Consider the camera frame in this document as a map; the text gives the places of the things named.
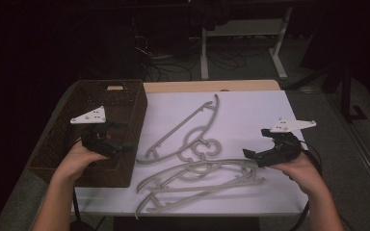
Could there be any dark metal stand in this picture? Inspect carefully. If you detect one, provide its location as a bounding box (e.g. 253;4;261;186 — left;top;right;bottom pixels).
285;61;369;123

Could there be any person's right hand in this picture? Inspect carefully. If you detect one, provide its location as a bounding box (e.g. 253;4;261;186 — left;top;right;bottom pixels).
269;153;326;197

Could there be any tangle of black floor cables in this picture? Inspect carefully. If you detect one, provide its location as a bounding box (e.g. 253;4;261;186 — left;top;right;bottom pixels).
134;33;250;82

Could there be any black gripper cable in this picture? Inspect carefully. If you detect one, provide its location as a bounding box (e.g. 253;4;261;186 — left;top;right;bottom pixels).
71;188;82;223
289;140;324;231

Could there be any brown wicker basket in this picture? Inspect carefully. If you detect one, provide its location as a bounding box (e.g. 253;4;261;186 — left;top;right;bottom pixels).
26;79;148;189

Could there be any grey plastic hanger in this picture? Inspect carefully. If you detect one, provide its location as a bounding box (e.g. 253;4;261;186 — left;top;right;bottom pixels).
134;160;267;220
136;149;260;195
135;93;223;166

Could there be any white metal desk frame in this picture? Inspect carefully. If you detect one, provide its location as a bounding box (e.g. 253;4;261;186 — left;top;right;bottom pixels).
199;6;294;81

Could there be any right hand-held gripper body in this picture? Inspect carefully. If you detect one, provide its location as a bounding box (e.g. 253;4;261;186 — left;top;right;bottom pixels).
256;116;317;168

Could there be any person's left hand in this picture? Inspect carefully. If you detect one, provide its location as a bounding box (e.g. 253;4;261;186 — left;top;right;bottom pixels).
52;141;109;185

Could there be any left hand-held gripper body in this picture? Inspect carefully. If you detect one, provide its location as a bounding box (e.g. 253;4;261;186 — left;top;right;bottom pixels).
69;105;123;159

